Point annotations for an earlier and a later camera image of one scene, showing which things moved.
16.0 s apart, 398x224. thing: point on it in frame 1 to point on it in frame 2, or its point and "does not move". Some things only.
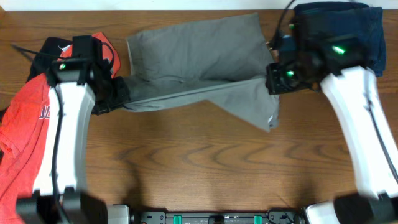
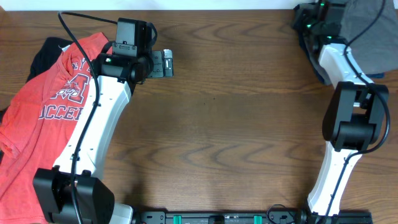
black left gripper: [121, 94] to [157, 64]
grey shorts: [223, 60] to [376, 50]
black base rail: [273, 216] does not move
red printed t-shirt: [22, 125] does not move
